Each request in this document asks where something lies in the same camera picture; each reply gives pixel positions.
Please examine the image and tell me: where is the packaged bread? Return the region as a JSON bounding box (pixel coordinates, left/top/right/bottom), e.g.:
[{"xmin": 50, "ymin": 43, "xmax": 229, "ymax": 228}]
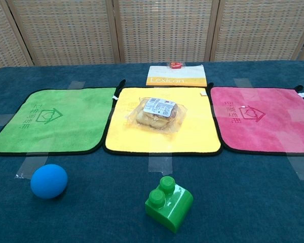
[{"xmin": 123, "ymin": 96, "xmax": 188, "ymax": 134}]

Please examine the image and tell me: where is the yellow microfibre cloth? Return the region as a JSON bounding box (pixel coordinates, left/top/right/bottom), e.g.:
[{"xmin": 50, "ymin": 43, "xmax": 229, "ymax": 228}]
[{"xmin": 103, "ymin": 82, "xmax": 223, "ymax": 157}]

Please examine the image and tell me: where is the clear tape strip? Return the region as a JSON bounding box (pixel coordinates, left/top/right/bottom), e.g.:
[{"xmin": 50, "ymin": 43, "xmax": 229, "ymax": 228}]
[
  {"xmin": 14, "ymin": 153, "xmax": 49, "ymax": 179},
  {"xmin": 286, "ymin": 153, "xmax": 304, "ymax": 181},
  {"xmin": 148, "ymin": 153, "xmax": 173, "ymax": 175},
  {"xmin": 0, "ymin": 114, "xmax": 15, "ymax": 127},
  {"xmin": 233, "ymin": 78, "xmax": 254, "ymax": 89},
  {"xmin": 67, "ymin": 80, "xmax": 86, "ymax": 90}
]

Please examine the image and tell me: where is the white yellow Lexicon book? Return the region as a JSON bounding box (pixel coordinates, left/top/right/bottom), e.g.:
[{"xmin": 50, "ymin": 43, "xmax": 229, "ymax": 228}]
[{"xmin": 145, "ymin": 65, "xmax": 208, "ymax": 88}]

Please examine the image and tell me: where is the green microfibre cloth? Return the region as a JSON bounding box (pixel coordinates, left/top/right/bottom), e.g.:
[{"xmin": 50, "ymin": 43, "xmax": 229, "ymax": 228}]
[{"xmin": 0, "ymin": 79, "xmax": 127, "ymax": 156}]

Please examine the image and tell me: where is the green plastic building block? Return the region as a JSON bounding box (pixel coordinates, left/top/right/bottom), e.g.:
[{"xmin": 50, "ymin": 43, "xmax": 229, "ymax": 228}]
[{"xmin": 144, "ymin": 176, "xmax": 194, "ymax": 234}]

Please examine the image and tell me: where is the pink microfibre cloth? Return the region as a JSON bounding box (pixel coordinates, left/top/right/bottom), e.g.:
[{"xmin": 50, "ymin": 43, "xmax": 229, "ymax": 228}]
[{"xmin": 209, "ymin": 85, "xmax": 304, "ymax": 155}]

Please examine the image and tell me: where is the blue foam ball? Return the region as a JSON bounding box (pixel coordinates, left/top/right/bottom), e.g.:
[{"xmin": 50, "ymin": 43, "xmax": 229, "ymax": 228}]
[{"xmin": 30, "ymin": 164, "xmax": 68, "ymax": 200}]

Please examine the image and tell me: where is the dark blue tablecloth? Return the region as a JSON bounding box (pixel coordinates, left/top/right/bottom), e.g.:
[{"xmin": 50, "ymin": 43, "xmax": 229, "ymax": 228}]
[{"xmin": 0, "ymin": 60, "xmax": 304, "ymax": 243}]

